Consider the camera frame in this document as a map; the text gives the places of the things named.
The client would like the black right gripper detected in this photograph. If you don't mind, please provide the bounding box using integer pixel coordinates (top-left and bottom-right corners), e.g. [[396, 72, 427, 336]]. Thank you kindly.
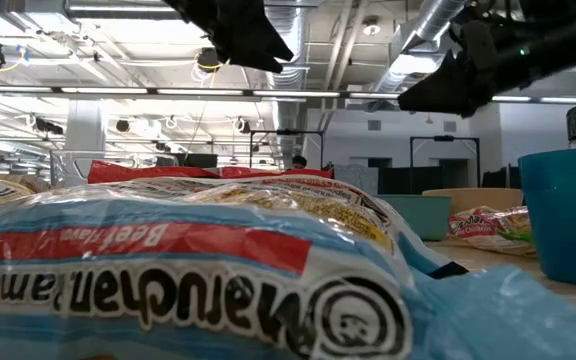
[[397, 19, 576, 119]]

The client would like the light teal handled basket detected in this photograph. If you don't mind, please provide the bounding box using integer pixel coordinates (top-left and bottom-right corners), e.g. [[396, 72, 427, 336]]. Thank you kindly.
[[375, 194, 453, 242]]

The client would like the black gantry frame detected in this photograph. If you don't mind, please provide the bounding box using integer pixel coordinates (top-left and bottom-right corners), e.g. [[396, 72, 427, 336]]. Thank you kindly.
[[409, 134, 482, 190], [249, 128, 325, 170]]

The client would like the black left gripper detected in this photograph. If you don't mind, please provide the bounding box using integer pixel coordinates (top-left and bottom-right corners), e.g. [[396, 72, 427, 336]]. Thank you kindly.
[[162, 0, 295, 74]]

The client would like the blue white beef ramen packet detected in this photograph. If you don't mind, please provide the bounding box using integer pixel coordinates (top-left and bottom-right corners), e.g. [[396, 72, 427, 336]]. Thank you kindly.
[[0, 175, 576, 360]]

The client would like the red yellow beef ramen packet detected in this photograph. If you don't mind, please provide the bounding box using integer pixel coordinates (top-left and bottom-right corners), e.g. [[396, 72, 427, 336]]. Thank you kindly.
[[86, 159, 335, 185]]

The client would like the silver round air duct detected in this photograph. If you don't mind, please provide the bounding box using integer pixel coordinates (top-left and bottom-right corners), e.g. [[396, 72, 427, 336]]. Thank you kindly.
[[367, 0, 469, 99], [255, 0, 314, 169]]

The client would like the long ceiling light strip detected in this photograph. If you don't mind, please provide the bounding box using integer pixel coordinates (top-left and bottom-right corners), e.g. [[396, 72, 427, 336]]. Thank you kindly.
[[0, 83, 576, 105]]

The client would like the white building column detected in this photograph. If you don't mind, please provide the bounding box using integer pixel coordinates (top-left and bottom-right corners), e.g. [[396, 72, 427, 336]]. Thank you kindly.
[[64, 99, 108, 153]]

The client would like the black background monitor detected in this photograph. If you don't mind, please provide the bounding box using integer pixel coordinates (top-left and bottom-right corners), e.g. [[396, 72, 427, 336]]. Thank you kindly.
[[155, 152, 219, 169]]

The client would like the lime chili shrimp ramen packet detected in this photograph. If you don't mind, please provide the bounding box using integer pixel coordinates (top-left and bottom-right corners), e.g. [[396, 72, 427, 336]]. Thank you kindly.
[[447, 205, 537, 257]]

